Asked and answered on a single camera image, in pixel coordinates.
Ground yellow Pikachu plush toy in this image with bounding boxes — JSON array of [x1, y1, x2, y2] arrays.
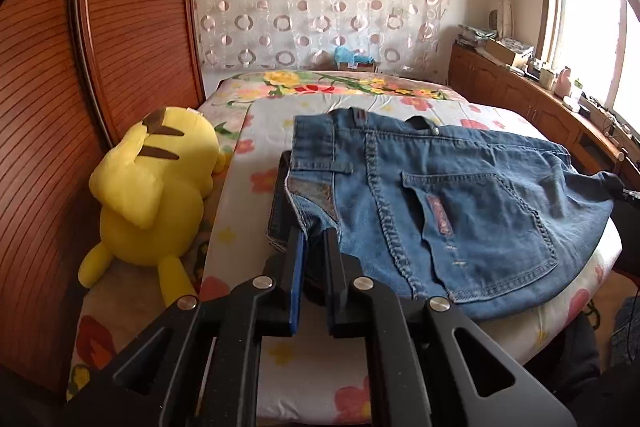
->
[[78, 106, 227, 306]]

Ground cardboard box on cabinet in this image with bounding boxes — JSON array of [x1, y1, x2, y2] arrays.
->
[[485, 38, 534, 68]]

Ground wooden sideboard cabinet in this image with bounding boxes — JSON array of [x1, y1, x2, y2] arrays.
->
[[448, 43, 639, 190]]

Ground wooden louvered wardrobe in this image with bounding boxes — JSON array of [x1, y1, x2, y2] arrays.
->
[[1, 0, 204, 395]]

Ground pink figurine on sill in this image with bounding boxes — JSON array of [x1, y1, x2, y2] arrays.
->
[[554, 66, 572, 100]]

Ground floral bed sheet mattress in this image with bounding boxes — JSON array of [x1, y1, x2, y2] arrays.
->
[[67, 72, 622, 425]]

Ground blue denim jeans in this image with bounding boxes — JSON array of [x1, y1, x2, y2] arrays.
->
[[284, 107, 614, 321]]

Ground window with wooden frame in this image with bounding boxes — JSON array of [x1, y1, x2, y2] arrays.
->
[[541, 0, 639, 130]]

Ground blue item on box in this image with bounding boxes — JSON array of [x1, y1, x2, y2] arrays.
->
[[334, 46, 374, 66]]

